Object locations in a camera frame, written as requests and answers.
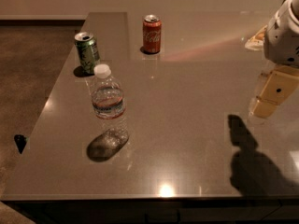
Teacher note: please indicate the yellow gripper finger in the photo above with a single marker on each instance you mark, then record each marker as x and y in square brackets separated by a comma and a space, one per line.
[274, 87]

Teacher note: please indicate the clear plastic water bottle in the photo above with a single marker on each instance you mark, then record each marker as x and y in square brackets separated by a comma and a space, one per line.
[109, 106]

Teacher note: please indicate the red cola can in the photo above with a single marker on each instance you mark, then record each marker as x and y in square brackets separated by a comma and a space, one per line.
[152, 31]

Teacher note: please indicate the green soda can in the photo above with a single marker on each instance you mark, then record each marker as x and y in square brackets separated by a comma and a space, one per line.
[88, 54]

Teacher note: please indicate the small black floor object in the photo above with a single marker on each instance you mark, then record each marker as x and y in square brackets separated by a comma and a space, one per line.
[20, 141]

